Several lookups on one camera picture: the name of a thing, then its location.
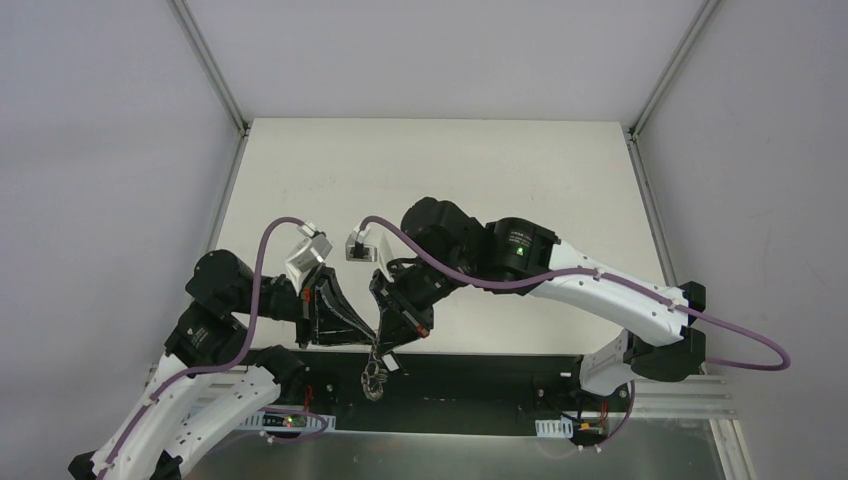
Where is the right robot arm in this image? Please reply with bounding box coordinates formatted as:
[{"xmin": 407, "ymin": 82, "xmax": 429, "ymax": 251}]
[{"xmin": 347, "ymin": 197, "xmax": 706, "ymax": 410}]

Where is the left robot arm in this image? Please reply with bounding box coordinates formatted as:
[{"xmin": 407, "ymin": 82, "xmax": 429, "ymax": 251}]
[{"xmin": 68, "ymin": 250, "xmax": 375, "ymax": 479}]

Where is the left circuit board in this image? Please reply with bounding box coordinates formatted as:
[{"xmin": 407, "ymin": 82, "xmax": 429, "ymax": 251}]
[{"xmin": 235, "ymin": 410, "xmax": 336, "ymax": 433}]

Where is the circuit board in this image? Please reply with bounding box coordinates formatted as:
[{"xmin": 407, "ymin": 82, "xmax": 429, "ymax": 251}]
[
  {"xmin": 534, "ymin": 416, "xmax": 607, "ymax": 440},
  {"xmin": 235, "ymin": 410, "xmax": 336, "ymax": 433}
]

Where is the right circuit board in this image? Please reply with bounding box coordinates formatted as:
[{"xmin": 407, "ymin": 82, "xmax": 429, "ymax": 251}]
[{"xmin": 534, "ymin": 416, "xmax": 607, "ymax": 440}]

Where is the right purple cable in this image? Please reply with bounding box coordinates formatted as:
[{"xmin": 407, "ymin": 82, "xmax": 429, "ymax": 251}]
[{"xmin": 360, "ymin": 215, "xmax": 792, "ymax": 458}]

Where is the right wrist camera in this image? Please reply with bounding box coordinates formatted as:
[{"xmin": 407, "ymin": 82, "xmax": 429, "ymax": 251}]
[{"xmin": 344, "ymin": 227, "xmax": 395, "ymax": 282}]

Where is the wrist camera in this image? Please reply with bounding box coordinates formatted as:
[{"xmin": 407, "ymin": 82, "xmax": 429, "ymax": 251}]
[
  {"xmin": 285, "ymin": 222, "xmax": 333, "ymax": 292},
  {"xmin": 344, "ymin": 227, "xmax": 395, "ymax": 282}
]

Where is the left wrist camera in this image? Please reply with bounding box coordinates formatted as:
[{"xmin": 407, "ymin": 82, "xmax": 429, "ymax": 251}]
[{"xmin": 285, "ymin": 222, "xmax": 333, "ymax": 292}]

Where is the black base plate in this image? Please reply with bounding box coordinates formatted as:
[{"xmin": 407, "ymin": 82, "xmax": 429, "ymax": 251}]
[{"xmin": 281, "ymin": 351, "xmax": 601, "ymax": 436}]

